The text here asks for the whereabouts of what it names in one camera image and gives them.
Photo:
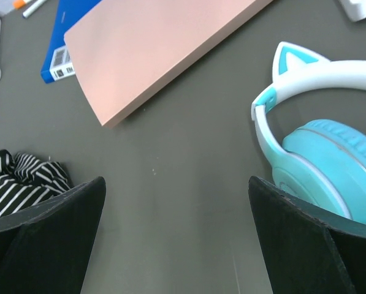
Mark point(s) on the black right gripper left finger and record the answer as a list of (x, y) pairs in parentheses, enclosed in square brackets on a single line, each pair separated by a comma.
[(46, 248)]

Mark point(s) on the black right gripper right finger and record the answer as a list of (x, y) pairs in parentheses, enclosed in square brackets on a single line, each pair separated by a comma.
[(306, 249)]

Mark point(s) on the black white striped tank top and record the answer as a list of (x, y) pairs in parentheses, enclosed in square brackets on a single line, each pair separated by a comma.
[(26, 180)]

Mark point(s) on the teal cat-ear headphones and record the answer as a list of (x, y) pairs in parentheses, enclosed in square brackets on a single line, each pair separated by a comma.
[(322, 162)]

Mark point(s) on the blue folder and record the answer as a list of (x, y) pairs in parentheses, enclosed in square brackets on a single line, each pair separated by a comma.
[(58, 64)]

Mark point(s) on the pink folder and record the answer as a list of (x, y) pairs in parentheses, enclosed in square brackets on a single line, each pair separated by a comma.
[(124, 52)]

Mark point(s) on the blue-capped white marker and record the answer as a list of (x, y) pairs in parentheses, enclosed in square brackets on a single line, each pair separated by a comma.
[(33, 7)]

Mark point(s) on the white right rack base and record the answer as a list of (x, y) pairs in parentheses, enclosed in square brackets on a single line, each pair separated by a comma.
[(355, 9)]

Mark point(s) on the orange-capped white marker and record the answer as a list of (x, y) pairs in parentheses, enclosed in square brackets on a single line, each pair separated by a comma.
[(17, 4)]

